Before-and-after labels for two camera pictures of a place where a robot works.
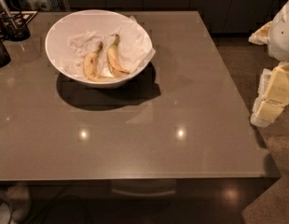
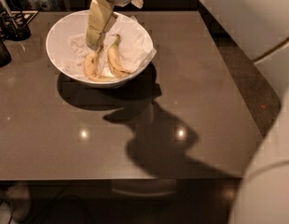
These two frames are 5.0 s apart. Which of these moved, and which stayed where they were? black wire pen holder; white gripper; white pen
Moved: white gripper
Stayed: black wire pen holder; white pen
